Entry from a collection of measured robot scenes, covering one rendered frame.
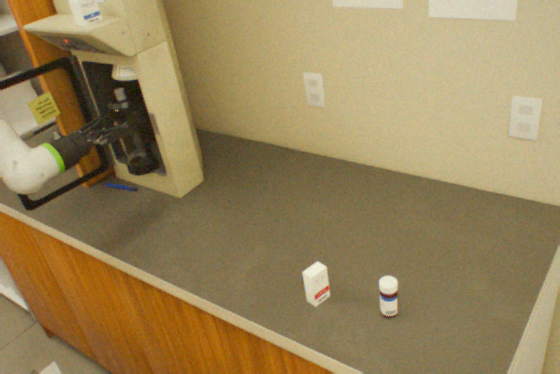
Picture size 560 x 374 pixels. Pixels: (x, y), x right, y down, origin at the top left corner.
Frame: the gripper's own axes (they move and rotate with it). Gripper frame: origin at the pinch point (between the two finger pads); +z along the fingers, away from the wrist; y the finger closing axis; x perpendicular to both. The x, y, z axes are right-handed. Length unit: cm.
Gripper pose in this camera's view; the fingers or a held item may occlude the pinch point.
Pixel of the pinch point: (127, 117)
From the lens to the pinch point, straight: 164.4
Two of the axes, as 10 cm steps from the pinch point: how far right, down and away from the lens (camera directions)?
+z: 5.8, -5.1, 6.4
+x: 1.4, 8.3, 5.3
